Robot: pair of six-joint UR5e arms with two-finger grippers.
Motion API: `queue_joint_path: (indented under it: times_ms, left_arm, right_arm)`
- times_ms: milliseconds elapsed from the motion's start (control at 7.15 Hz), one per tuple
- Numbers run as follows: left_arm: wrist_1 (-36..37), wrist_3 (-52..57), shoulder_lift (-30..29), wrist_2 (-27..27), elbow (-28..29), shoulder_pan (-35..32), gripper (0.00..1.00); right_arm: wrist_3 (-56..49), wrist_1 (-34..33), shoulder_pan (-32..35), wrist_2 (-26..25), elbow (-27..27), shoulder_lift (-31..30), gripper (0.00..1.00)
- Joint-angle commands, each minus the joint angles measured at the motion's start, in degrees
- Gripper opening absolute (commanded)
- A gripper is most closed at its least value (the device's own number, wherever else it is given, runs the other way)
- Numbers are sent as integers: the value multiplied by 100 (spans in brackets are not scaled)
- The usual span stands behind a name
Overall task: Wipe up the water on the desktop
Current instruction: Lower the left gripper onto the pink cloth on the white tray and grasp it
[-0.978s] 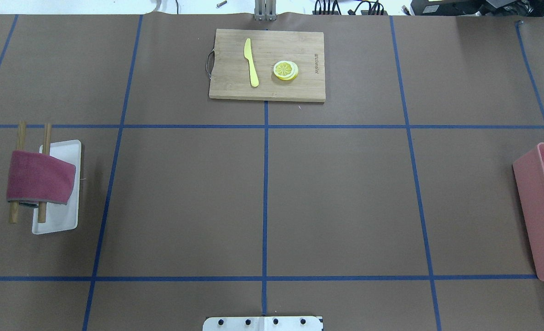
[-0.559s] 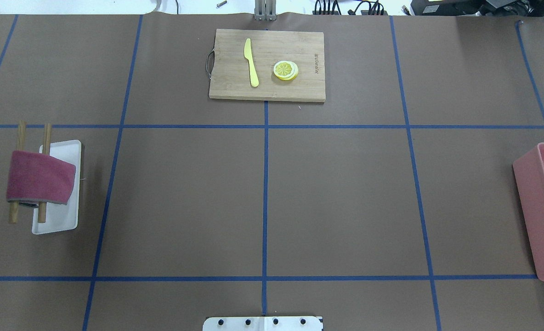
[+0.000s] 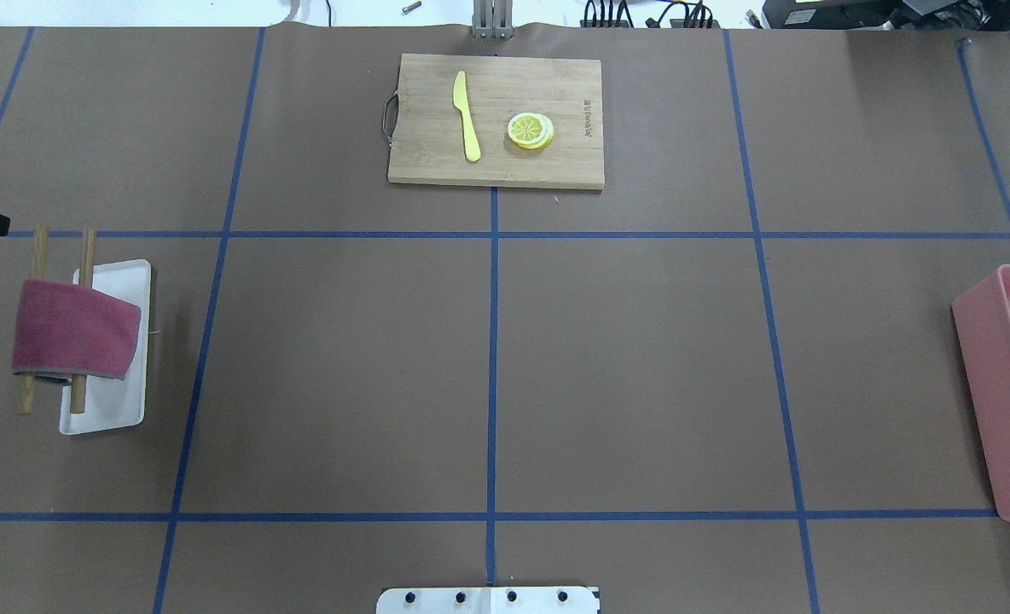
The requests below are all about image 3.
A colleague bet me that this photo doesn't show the yellow plastic knife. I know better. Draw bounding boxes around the yellow plastic knife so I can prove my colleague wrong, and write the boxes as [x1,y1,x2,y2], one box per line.
[451,70,482,163]

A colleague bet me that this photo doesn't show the white rectangular tray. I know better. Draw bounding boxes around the white rectangular tray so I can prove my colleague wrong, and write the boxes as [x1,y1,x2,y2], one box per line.
[58,259,153,436]

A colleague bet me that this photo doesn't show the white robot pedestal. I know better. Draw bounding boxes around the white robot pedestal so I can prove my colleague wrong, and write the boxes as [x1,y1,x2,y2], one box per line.
[375,586,601,613]

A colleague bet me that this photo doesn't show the wooden cutting board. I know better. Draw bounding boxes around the wooden cutting board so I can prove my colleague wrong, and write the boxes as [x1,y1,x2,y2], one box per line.
[387,52,606,191]

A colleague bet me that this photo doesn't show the yellow lemon slices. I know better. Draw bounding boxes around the yellow lemon slices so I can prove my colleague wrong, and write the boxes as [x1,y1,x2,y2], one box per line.
[508,112,556,150]

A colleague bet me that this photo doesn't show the aluminium frame post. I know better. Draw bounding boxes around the aluminium frame post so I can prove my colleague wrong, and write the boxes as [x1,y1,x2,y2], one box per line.
[471,0,515,39]

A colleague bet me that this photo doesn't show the wooden rack rod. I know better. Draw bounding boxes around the wooden rack rod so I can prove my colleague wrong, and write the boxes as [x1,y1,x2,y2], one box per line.
[69,229,98,415]
[18,223,51,415]

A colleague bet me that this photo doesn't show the pink cloth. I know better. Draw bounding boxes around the pink cloth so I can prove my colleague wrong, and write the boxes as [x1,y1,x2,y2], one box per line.
[11,277,142,379]

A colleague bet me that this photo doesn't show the wooden rack rod left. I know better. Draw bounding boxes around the wooden rack rod left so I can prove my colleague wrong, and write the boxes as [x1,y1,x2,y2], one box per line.
[18,223,51,415]

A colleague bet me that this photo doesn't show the wooden rack rod right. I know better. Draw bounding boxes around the wooden rack rod right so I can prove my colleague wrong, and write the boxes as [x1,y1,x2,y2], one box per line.
[69,229,98,415]

